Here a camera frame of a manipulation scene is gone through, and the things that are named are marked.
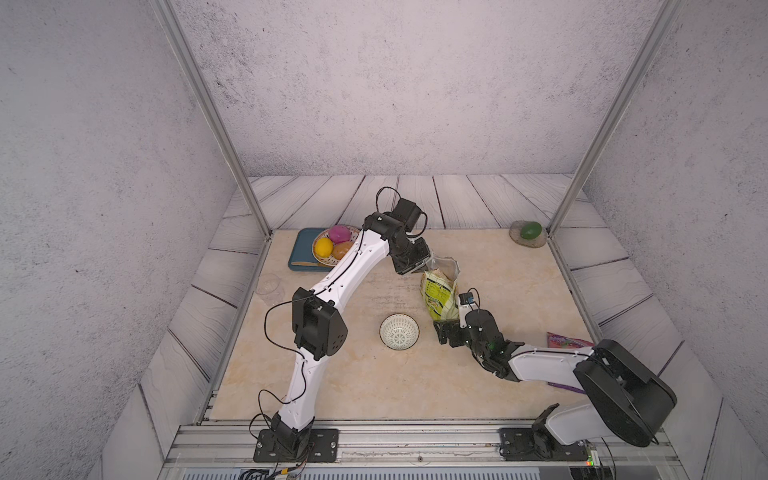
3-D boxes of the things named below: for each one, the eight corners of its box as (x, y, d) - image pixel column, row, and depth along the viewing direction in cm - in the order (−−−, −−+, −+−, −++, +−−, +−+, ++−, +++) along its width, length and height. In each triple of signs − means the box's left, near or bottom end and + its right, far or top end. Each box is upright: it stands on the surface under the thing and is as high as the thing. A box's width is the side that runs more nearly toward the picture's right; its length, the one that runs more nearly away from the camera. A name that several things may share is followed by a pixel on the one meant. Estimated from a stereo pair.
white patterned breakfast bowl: (379, 350, 91) (379, 343, 87) (380, 321, 97) (380, 313, 93) (420, 350, 91) (421, 343, 87) (418, 321, 97) (419, 313, 93)
